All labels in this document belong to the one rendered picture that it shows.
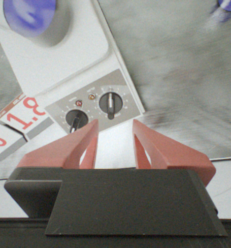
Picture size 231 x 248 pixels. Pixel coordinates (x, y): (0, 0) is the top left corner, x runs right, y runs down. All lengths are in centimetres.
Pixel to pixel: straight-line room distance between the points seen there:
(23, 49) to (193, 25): 23
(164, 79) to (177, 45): 5
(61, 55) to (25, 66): 5
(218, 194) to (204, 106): 14
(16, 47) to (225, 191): 35
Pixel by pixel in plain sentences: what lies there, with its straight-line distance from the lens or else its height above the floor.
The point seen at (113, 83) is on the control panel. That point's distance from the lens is 18.
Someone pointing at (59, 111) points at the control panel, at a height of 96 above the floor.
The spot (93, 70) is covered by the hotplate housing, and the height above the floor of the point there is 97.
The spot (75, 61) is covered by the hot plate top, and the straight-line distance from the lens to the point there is 17.
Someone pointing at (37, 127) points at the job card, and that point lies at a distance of 31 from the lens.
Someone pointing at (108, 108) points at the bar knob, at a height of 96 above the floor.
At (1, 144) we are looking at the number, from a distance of 37.
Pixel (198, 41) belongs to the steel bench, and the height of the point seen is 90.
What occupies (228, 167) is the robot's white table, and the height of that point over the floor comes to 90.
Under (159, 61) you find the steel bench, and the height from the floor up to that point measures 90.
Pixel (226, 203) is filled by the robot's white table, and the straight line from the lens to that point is 31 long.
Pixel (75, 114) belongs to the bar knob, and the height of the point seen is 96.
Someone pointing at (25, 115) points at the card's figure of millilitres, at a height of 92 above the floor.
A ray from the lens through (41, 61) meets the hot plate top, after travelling 19.
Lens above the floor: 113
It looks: 75 degrees down
